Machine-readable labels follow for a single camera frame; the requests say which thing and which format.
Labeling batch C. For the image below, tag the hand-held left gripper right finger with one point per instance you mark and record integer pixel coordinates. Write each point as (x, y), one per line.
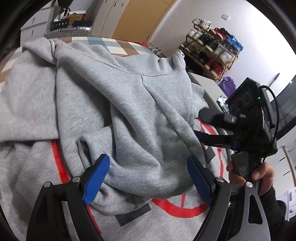
(200, 180)

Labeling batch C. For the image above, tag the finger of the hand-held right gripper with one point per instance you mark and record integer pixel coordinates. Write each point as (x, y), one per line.
(217, 119)
(219, 140)

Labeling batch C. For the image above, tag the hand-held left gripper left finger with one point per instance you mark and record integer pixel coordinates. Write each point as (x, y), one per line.
(97, 178)

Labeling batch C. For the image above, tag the grey printed hoodie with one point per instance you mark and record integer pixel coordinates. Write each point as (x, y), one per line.
(129, 104)

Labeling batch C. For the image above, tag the person's right forearm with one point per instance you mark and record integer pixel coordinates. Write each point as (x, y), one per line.
(275, 208)

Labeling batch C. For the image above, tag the person's right hand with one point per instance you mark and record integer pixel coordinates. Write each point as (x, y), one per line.
(263, 172)

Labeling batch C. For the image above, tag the blue plaid cloth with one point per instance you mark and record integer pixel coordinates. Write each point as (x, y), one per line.
(222, 103)

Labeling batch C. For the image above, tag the purple bag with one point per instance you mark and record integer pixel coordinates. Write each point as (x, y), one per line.
(227, 85)

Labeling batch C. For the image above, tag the dark flat screen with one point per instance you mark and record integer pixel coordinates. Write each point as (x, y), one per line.
(288, 109)

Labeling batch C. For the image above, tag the black stand pole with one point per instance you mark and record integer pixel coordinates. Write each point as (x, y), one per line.
(275, 78)

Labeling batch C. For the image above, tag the wooden shoe rack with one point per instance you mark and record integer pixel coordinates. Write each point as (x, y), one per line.
(234, 60)

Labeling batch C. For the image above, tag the rows of assorted shoes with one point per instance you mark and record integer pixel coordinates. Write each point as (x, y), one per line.
(219, 49)

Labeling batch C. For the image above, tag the scattered pile of shoes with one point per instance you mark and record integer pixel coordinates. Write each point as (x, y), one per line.
(159, 52)

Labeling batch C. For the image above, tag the wooden door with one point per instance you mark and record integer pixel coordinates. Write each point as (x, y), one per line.
(138, 20)

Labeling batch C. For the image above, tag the checkered bed sheet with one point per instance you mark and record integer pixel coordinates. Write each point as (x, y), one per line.
(108, 45)

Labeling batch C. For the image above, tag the silver aluminium suitcase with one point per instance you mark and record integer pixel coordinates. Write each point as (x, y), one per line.
(69, 31)

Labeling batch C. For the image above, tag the white upright suitcase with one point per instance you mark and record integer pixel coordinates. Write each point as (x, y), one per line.
(104, 16)

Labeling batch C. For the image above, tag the black printed box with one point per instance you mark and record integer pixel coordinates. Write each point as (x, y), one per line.
(60, 23)

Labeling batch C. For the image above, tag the brown cardboard box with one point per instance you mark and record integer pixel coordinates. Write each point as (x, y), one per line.
(76, 17)

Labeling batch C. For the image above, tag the white desk with drawers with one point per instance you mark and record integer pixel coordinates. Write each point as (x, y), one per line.
(34, 27)

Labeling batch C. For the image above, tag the white light switch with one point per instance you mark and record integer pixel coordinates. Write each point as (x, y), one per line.
(225, 17)

